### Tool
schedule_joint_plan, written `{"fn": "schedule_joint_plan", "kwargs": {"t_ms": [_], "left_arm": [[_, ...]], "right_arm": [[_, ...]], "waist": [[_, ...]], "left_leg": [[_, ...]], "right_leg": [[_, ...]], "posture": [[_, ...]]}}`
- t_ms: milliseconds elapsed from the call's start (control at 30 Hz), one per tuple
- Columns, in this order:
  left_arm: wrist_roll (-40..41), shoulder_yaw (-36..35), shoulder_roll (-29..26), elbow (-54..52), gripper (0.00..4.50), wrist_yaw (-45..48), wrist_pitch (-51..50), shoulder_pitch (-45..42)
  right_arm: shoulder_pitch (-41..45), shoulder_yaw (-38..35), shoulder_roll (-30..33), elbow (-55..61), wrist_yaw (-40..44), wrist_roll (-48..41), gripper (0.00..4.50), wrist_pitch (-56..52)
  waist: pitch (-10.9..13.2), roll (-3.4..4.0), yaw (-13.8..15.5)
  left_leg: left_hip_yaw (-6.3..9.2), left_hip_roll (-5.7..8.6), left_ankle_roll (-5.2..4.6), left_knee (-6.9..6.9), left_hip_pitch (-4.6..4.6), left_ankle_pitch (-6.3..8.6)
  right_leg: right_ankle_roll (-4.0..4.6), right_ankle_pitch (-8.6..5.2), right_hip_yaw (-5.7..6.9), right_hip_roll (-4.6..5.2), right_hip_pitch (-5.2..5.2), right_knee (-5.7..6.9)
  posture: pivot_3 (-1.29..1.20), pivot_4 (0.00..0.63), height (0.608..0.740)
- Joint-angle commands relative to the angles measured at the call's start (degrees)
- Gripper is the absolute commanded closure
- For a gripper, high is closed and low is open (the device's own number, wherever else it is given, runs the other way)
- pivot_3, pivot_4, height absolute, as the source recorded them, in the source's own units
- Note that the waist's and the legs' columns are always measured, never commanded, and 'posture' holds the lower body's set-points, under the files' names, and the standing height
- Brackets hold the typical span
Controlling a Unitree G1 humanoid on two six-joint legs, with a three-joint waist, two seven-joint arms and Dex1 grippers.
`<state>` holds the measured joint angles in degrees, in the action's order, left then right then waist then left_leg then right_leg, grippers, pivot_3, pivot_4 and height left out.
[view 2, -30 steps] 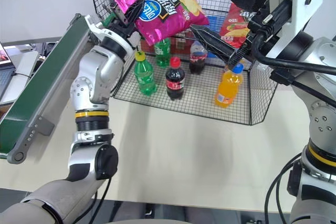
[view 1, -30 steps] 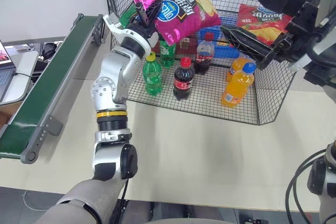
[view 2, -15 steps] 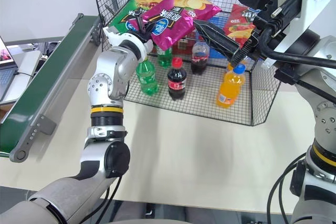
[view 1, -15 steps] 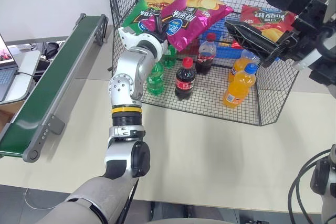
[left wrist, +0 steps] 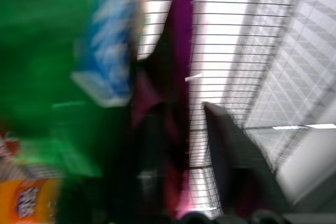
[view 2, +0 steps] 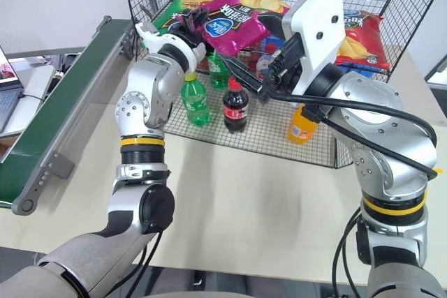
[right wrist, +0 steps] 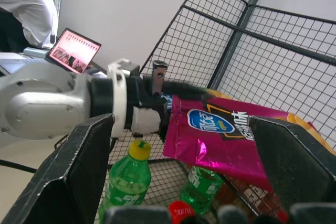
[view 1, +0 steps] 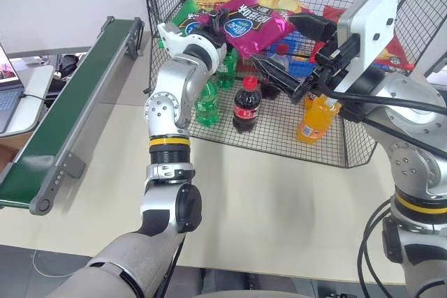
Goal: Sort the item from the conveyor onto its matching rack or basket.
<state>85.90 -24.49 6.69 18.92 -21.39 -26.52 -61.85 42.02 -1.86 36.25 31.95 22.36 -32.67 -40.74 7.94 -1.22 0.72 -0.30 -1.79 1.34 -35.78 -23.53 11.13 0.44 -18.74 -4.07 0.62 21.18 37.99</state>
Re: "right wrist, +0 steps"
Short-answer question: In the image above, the red cola bottle cap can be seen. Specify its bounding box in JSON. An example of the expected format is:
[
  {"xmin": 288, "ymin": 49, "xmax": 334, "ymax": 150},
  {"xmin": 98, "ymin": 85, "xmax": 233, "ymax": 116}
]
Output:
[{"xmin": 167, "ymin": 200, "xmax": 196, "ymax": 224}]

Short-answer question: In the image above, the open laptop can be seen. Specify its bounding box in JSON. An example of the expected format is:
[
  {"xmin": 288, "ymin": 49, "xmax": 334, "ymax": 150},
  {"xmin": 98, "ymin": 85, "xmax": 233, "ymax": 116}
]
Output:
[{"xmin": 45, "ymin": 27, "xmax": 102, "ymax": 74}]

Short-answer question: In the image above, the green bottle with yellow cap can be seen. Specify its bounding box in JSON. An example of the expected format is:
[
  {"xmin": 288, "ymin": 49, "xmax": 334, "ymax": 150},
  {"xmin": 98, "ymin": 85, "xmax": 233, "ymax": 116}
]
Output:
[{"xmin": 98, "ymin": 140, "xmax": 152, "ymax": 224}]

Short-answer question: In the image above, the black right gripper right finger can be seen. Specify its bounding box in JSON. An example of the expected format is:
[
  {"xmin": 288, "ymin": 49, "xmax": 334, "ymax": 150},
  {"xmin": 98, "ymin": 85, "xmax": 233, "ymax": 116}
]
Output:
[{"xmin": 248, "ymin": 115, "xmax": 336, "ymax": 212}]

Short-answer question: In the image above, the magenta chip bag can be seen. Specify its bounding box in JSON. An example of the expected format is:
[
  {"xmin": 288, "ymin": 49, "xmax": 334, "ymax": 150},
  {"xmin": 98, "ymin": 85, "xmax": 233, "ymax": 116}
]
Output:
[{"xmin": 162, "ymin": 87, "xmax": 336, "ymax": 194}]

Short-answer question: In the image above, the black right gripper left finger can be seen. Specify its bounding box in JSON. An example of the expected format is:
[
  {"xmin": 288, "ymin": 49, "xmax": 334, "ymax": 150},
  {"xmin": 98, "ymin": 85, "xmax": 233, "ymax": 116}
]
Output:
[{"xmin": 0, "ymin": 113, "xmax": 117, "ymax": 224}]

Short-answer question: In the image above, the green soda bottle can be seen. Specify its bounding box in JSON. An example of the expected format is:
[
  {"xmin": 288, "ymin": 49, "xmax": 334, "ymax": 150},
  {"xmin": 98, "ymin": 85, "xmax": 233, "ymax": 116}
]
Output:
[{"xmin": 180, "ymin": 165, "xmax": 224, "ymax": 215}]

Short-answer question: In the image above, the black wire rack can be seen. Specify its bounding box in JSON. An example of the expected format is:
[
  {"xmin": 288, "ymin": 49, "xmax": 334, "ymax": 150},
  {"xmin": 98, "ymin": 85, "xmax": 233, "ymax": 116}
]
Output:
[{"xmin": 108, "ymin": 0, "xmax": 336, "ymax": 224}]

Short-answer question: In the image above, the pale blue box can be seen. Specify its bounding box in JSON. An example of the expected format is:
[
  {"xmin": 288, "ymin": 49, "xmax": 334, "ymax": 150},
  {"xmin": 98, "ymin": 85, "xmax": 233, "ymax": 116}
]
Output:
[{"xmin": 23, "ymin": 47, "xmax": 51, "ymax": 58}]

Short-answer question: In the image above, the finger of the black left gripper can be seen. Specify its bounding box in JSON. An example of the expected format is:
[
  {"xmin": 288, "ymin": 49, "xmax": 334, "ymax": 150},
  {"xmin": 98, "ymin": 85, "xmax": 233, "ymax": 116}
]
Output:
[{"xmin": 162, "ymin": 81, "xmax": 211, "ymax": 101}]

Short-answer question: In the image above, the black cable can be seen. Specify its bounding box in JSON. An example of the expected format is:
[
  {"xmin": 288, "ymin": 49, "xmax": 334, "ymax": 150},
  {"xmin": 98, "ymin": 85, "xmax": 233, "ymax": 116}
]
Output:
[{"xmin": 0, "ymin": 158, "xmax": 39, "ymax": 174}]

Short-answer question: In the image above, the red snack package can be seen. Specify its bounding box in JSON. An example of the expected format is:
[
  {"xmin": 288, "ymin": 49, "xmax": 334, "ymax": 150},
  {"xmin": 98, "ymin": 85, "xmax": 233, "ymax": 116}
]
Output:
[{"xmin": 219, "ymin": 176, "xmax": 280, "ymax": 217}]

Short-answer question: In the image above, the white desk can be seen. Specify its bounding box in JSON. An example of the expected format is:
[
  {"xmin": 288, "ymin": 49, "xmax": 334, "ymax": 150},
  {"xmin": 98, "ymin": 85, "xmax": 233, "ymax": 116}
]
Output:
[{"xmin": 0, "ymin": 52, "xmax": 66, "ymax": 78}]

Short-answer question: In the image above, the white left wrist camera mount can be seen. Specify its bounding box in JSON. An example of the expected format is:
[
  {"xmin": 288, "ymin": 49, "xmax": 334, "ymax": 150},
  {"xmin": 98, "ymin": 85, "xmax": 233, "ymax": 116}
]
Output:
[{"xmin": 107, "ymin": 58, "xmax": 161, "ymax": 138}]

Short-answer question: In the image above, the person in white shirt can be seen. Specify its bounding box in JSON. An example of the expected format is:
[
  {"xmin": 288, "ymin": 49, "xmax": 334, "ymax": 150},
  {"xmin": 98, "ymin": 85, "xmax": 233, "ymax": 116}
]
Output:
[{"xmin": 0, "ymin": 0, "xmax": 58, "ymax": 52}]

